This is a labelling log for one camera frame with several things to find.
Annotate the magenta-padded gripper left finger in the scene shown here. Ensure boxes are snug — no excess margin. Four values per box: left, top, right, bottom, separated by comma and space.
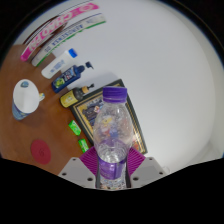
58, 147, 101, 189

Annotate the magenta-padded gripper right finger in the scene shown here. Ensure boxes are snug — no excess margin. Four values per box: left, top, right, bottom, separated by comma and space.
124, 147, 168, 189

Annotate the clear purple-capped water bottle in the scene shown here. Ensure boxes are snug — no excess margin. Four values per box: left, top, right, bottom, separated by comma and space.
92, 86, 130, 191

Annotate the flat round red coaster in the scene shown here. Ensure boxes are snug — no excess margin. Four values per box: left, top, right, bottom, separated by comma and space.
30, 139, 52, 166

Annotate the framed group photo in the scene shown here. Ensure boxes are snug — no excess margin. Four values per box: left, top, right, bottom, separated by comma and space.
69, 78, 148, 155

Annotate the yellow-labelled dark pump bottle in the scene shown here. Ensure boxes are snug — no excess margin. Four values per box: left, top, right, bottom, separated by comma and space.
59, 83, 95, 109

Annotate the dark blue pump bottle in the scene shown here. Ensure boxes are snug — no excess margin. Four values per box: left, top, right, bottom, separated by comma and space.
51, 61, 95, 94

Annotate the white blue patterned paper cup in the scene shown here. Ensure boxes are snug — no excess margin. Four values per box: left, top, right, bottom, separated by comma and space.
11, 78, 46, 122

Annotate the white blue-capped lotion bottle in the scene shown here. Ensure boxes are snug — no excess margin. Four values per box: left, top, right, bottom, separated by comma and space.
40, 48, 79, 80

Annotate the white green shuttlecock tube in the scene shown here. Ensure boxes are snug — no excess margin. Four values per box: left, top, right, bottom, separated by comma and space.
31, 13, 107, 67

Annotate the pink shuttlecock tube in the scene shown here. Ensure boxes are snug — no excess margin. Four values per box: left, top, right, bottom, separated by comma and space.
19, 2, 100, 63

